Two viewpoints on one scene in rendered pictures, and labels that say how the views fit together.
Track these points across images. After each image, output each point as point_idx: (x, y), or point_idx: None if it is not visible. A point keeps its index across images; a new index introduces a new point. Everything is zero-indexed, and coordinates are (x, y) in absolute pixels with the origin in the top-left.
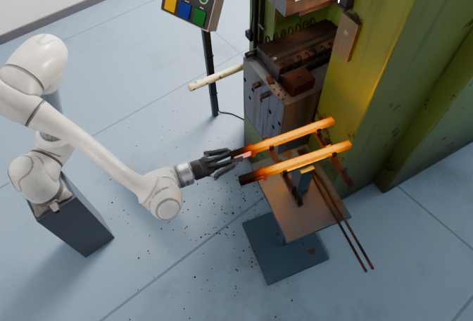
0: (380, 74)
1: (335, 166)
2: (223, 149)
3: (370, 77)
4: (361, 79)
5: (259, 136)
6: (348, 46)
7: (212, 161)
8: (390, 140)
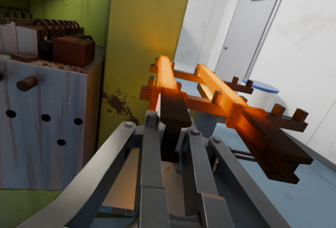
0: None
1: None
2: (122, 134)
3: None
4: (166, 4)
5: (22, 195)
6: None
7: (173, 222)
8: None
